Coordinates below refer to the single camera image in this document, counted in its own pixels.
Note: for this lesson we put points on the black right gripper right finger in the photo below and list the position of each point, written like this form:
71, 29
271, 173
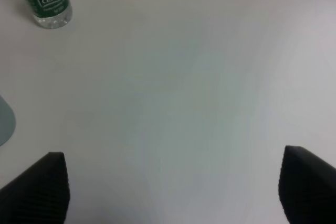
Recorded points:
306, 187

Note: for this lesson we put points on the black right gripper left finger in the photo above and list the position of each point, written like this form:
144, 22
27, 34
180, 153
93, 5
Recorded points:
40, 194

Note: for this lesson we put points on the teal plastic cup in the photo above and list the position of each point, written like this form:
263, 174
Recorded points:
7, 121

